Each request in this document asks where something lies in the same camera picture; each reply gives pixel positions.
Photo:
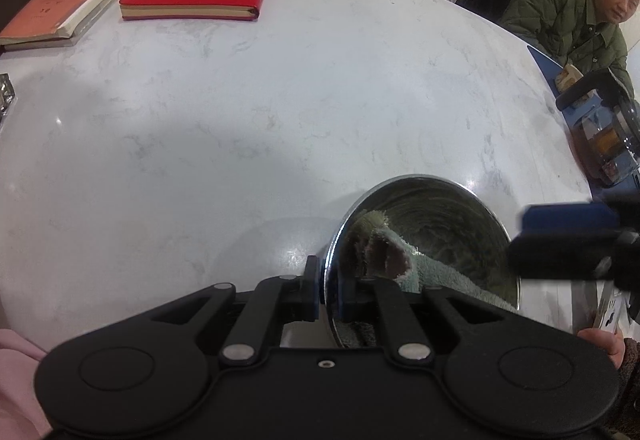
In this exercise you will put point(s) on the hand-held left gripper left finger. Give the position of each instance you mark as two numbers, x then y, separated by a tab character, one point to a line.
310	290

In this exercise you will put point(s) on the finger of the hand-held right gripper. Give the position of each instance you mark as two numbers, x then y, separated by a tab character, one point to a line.
570	218
560	255

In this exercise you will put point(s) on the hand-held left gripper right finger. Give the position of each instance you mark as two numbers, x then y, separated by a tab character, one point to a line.
346	300

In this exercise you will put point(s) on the green fluffy towel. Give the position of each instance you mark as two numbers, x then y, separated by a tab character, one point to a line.
435	277

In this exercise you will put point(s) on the stainless steel bowl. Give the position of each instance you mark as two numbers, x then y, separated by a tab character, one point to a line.
450	220

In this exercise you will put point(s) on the person's right forearm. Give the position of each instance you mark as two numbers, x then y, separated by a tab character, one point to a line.
631	380

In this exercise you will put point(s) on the person's right hand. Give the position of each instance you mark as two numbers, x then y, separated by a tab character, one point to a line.
607	345

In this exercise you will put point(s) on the white smartphone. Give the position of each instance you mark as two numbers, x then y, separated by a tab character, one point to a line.
607	317

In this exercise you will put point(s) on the small beige figurine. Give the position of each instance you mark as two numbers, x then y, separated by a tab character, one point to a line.
567	77

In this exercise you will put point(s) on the blue desk mat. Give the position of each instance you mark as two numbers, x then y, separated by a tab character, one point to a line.
547	70

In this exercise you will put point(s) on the person's pink garment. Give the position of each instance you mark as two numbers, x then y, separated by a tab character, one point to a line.
17	385

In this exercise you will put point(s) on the glass ashtray with cigarette butts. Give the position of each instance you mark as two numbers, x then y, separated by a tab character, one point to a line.
5	92

